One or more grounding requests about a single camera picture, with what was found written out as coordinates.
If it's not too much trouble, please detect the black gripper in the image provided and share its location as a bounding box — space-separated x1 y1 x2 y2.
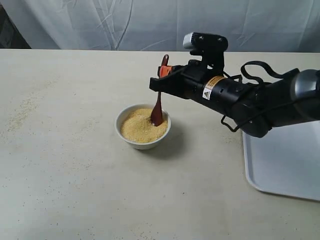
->
149 60 250 113

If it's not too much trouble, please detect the dark red wooden spoon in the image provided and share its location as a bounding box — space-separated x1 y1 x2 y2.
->
150 54 169 127

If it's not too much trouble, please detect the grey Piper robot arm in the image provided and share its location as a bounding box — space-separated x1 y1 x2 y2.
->
149 60 320 138

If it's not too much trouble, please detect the tan granular powder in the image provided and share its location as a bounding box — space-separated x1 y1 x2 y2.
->
120 108 168 144

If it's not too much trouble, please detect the white ceramic bowl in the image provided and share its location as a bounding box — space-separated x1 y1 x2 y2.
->
115 103 172 150

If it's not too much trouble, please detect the white backdrop cloth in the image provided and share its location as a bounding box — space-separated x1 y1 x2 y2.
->
1 0 320 53

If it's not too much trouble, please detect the white plastic tray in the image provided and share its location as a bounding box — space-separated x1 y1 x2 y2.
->
242 121 320 201

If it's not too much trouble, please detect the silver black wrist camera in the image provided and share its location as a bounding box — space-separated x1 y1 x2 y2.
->
182 32 229 75

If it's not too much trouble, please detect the black cable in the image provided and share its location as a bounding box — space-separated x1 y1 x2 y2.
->
219 60 298 132

